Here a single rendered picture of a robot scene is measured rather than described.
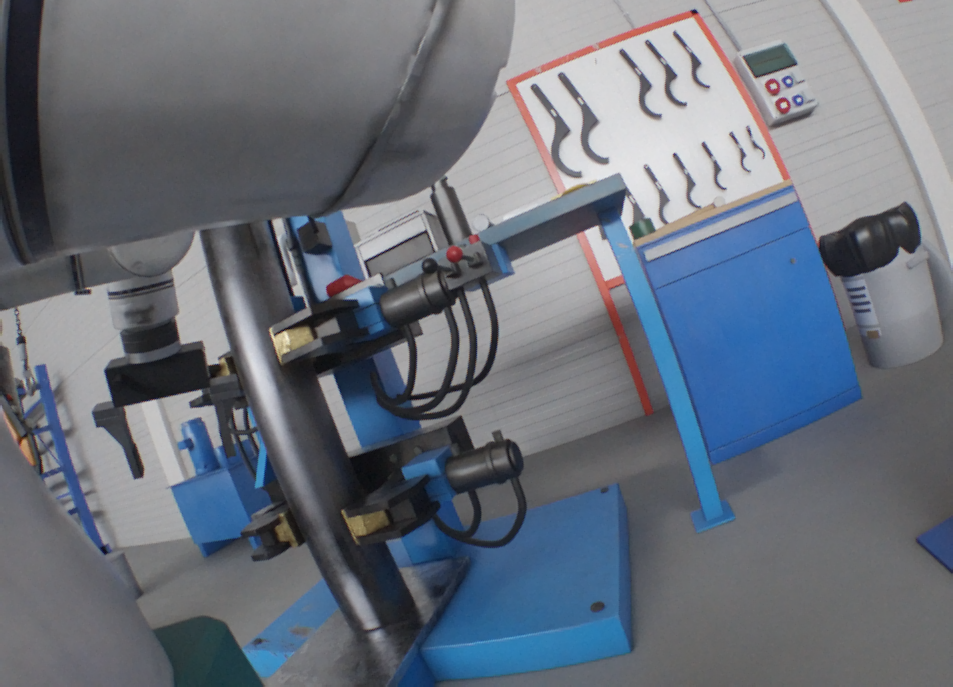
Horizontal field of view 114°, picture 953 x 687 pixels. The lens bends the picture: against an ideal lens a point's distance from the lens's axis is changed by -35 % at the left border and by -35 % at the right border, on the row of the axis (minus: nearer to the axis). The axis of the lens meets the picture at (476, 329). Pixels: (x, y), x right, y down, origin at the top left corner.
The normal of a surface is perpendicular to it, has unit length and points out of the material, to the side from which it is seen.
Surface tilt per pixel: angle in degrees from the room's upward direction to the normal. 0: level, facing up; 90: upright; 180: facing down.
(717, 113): 90
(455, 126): 157
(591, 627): 90
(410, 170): 169
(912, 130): 90
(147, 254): 120
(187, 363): 114
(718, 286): 90
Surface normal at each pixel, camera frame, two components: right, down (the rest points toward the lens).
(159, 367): 0.51, 0.19
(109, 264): 0.57, 0.71
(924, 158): -0.26, 0.06
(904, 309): -0.53, 0.22
